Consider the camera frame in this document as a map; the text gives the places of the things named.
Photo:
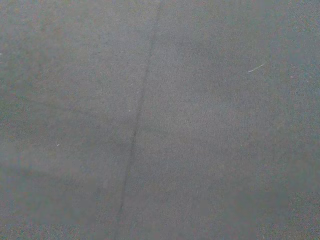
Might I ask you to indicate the black bench cloth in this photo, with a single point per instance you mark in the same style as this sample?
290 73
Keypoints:
160 120

